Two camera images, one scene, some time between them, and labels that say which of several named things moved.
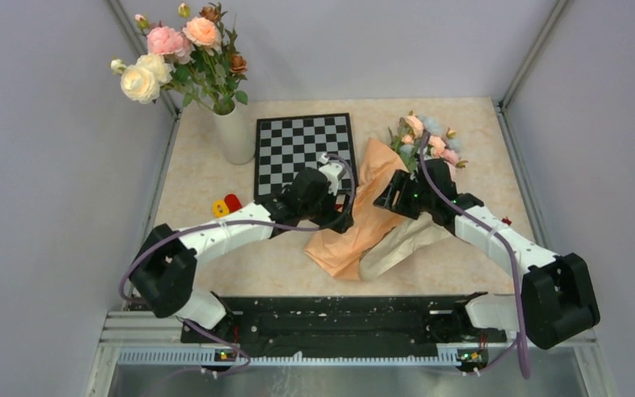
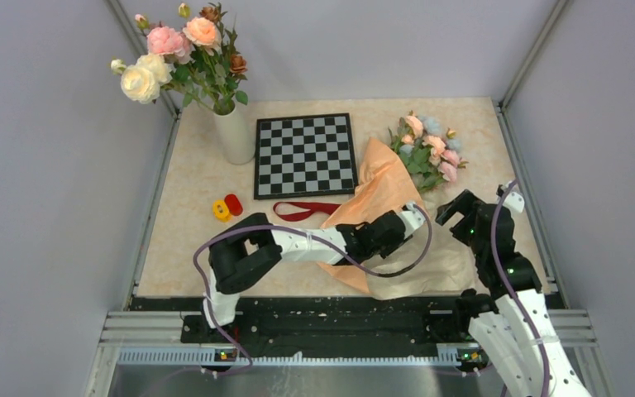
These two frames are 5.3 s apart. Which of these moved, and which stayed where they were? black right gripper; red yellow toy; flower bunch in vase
Moved: black right gripper
Stayed: red yellow toy; flower bunch in vase
